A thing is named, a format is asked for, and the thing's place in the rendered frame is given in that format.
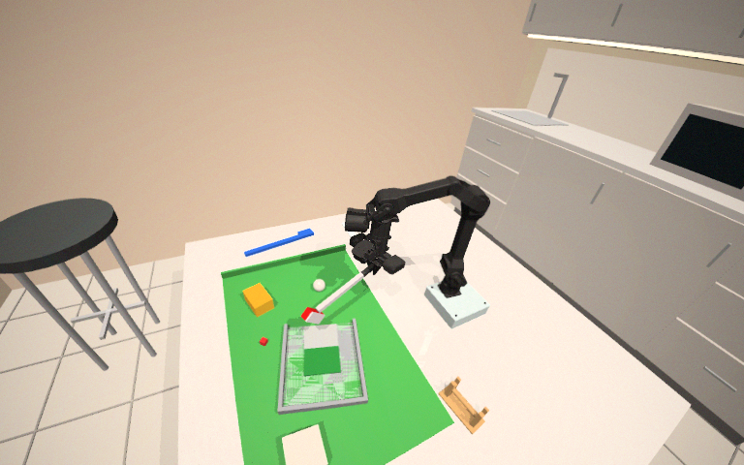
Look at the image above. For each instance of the large green flat mat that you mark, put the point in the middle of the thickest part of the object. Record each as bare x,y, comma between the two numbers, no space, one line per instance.
403,410

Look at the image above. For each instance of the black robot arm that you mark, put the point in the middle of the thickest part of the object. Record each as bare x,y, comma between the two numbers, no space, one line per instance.
391,201

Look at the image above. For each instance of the orange-yellow box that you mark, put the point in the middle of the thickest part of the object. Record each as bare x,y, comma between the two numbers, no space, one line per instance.
259,299

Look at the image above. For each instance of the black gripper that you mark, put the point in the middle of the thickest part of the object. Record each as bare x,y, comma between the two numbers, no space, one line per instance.
391,264

